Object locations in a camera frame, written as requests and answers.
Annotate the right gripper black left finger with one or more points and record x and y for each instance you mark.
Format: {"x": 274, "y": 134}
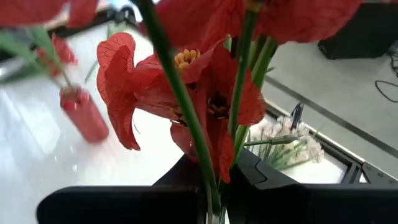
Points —
{"x": 124, "y": 205}

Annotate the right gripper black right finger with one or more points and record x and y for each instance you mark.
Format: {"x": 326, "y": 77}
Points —
{"x": 295, "y": 205}

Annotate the white artificial flower bunch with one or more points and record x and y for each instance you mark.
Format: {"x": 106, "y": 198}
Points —
{"x": 298, "y": 151}

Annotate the red artificial flower bunch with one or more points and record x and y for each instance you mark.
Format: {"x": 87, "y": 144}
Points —
{"x": 63, "y": 51}
{"x": 124, "y": 93}

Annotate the red glass vase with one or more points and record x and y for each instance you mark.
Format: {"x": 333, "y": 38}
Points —
{"x": 84, "y": 115}

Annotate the black box on floor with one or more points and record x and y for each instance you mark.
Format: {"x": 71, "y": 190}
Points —
{"x": 357, "y": 34}

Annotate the black aluminium table frame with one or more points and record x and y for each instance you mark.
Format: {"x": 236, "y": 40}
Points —
{"x": 354, "y": 169}

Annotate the black frame clamp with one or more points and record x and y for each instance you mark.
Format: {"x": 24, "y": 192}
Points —
{"x": 297, "y": 113}

